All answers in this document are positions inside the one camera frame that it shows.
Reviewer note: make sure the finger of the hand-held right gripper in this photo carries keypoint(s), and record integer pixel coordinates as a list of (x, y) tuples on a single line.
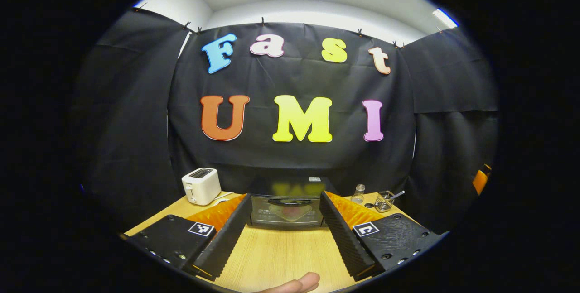
[(479, 182)]

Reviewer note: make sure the small ceiling light panel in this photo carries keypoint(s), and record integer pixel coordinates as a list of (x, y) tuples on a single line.
[(445, 17)]

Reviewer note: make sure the clear plastic bottle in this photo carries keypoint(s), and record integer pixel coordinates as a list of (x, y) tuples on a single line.
[(358, 195)]

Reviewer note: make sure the black backdrop cloth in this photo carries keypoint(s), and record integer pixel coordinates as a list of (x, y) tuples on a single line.
[(294, 84)]

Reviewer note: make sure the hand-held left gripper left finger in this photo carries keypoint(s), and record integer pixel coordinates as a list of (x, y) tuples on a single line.
[(226, 238)]

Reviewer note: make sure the metal spoon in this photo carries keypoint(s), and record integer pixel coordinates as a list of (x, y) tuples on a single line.
[(398, 194)]

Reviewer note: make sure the white toaster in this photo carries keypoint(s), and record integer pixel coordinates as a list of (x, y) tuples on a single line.
[(201, 189)]

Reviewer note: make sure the black electric oven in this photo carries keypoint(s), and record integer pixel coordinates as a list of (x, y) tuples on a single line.
[(260, 213)]

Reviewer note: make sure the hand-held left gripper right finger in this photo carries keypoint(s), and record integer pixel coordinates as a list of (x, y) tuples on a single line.
[(344, 238)]

